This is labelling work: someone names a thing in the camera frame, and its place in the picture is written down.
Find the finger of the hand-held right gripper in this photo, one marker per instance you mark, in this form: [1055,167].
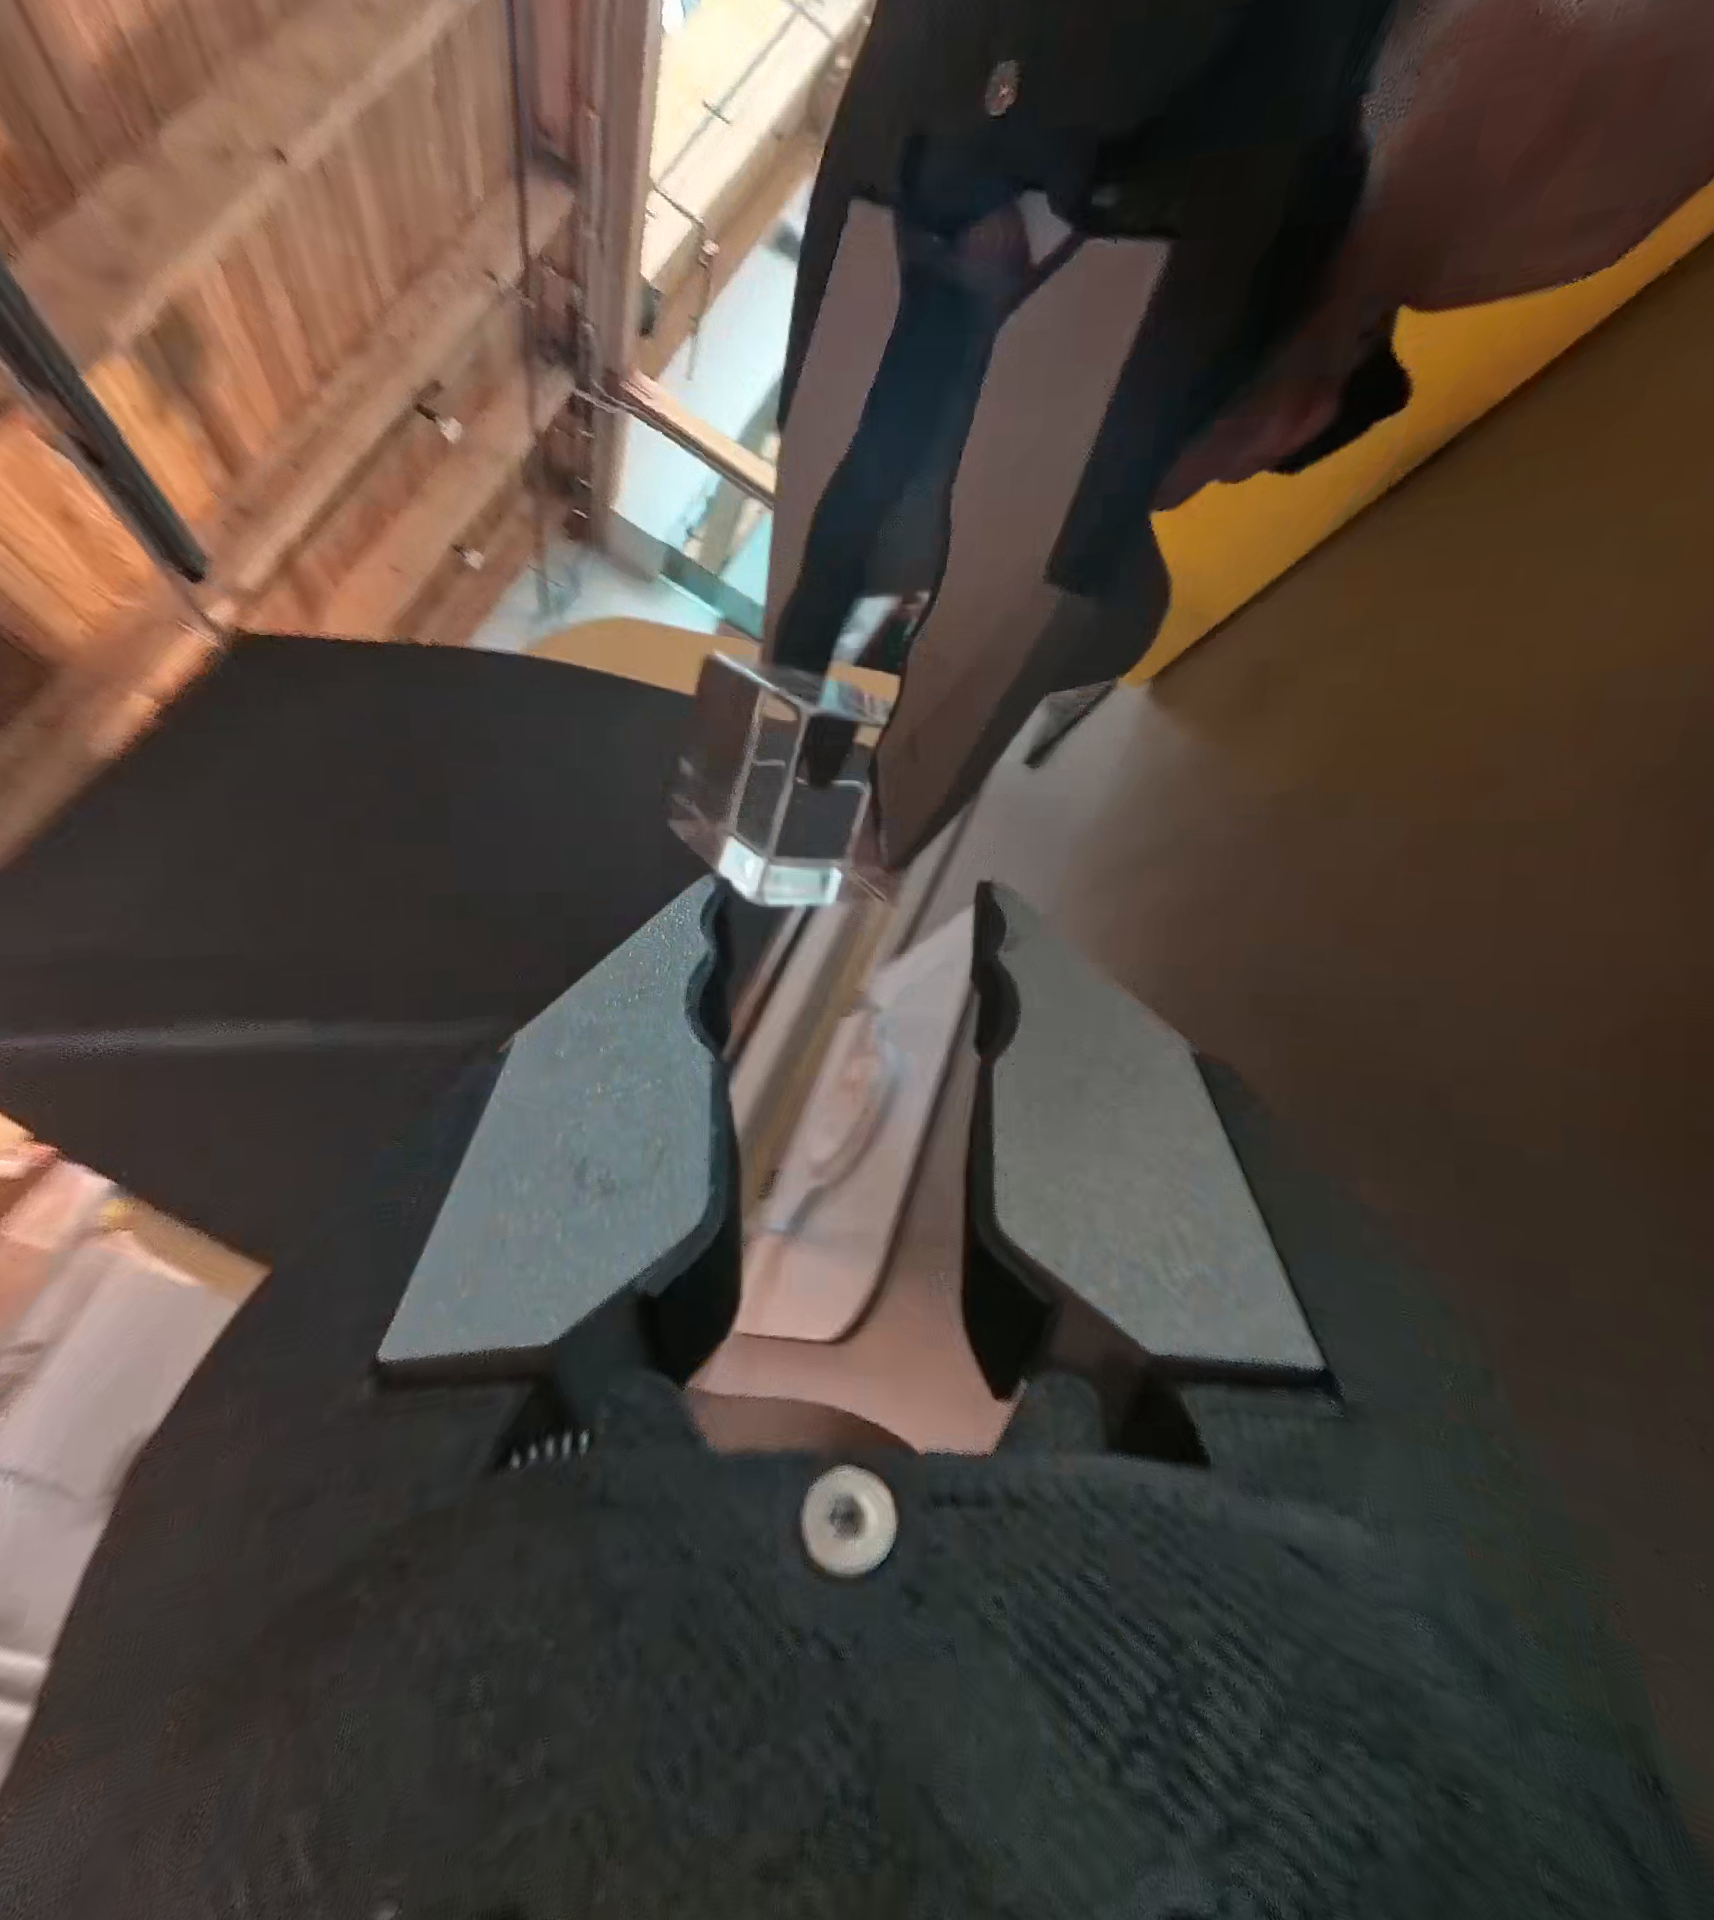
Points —
[1036,495]
[821,450]

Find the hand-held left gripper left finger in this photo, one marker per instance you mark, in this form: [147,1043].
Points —
[573,1155]

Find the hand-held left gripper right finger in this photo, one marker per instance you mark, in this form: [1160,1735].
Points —
[1143,1185]

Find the clear acrylic cube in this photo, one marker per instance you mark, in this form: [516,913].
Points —
[767,780]

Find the person's right hand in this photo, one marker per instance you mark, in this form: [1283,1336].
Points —
[1546,150]

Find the yellow plastic bin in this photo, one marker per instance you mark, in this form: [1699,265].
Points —
[1472,391]

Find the black metal bar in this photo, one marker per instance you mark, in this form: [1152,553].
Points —
[46,361]

